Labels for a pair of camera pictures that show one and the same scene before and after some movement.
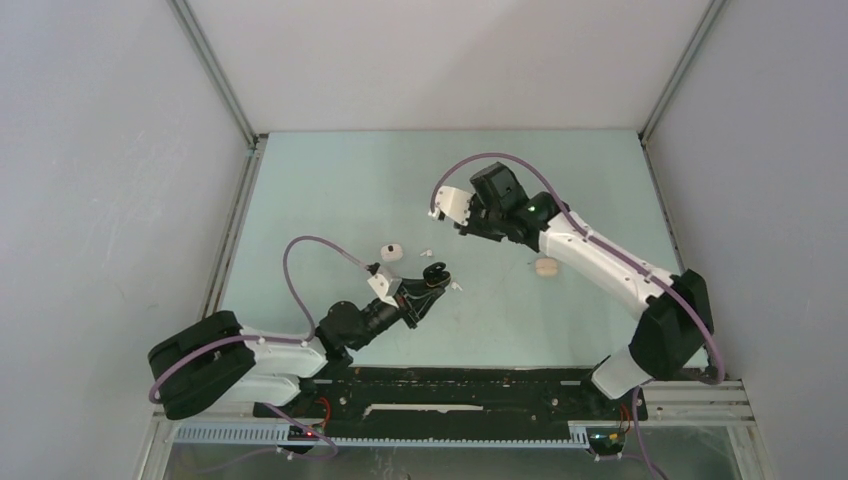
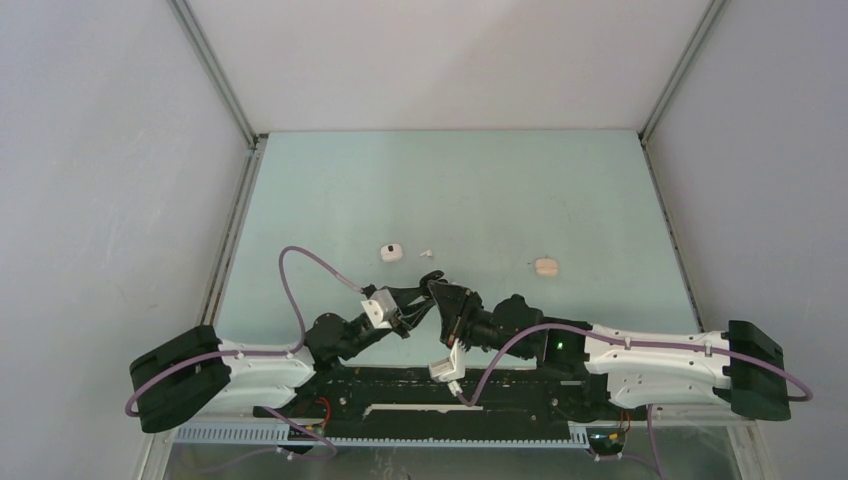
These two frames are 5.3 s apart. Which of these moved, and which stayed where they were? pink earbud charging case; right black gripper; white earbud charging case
Moved: right black gripper
Stayed: white earbud charging case; pink earbud charging case
